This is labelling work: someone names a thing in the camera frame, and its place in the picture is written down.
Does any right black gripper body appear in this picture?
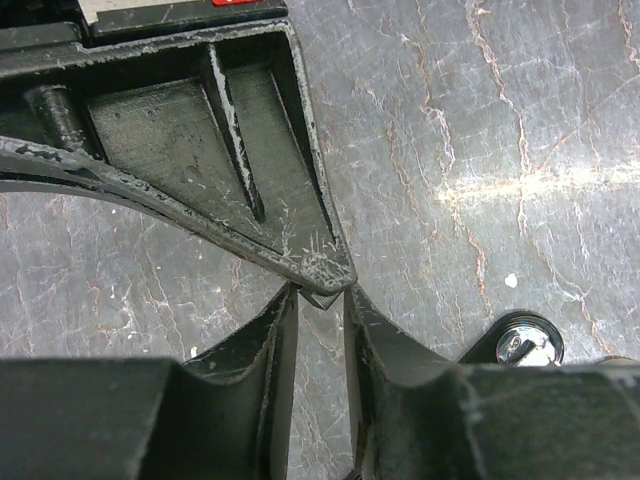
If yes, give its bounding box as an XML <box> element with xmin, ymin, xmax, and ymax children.
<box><xmin>1</xmin><ymin>1</ymin><xmax>288</xmax><ymax>50</ymax></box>

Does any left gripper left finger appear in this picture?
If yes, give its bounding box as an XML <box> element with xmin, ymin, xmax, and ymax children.
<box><xmin>1</xmin><ymin>284</ymin><xmax>298</xmax><ymax>479</ymax></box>

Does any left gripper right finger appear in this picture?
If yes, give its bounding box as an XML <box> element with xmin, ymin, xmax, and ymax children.
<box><xmin>344</xmin><ymin>286</ymin><xmax>639</xmax><ymax>479</ymax></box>

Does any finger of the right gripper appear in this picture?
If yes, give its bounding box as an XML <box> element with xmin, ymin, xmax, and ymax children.
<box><xmin>1</xmin><ymin>18</ymin><xmax>357</xmax><ymax>294</ymax></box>
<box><xmin>0</xmin><ymin>169</ymin><xmax>201</xmax><ymax>236</ymax></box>

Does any black stapler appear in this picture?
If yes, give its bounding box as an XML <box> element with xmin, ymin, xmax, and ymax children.
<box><xmin>459</xmin><ymin>310</ymin><xmax>565</xmax><ymax>367</ymax></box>

